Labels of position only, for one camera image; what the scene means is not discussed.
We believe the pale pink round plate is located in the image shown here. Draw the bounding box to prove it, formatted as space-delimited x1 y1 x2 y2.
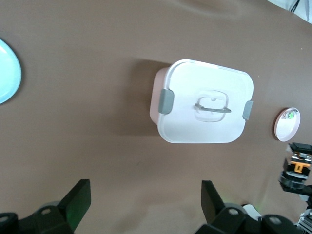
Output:
272 107 301 142

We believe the aluminium frame profile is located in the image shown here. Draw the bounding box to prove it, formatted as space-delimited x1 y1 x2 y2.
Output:
296 210 312 228

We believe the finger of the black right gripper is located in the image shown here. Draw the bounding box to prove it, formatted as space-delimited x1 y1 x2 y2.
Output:
279 183 312 203
288 142 312 153

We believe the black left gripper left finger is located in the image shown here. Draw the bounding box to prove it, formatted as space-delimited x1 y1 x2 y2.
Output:
0 179 92 234

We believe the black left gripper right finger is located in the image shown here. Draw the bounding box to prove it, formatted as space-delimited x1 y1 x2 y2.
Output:
196 180 299 234

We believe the white lidded pink storage box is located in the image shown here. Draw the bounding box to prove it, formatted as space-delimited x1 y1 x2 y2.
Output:
149 58 254 144

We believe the light blue round plate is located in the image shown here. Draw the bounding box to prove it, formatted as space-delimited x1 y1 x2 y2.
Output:
0 38 22 105

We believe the black floor cable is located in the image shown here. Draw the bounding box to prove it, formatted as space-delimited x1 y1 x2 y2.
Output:
289 0 301 13

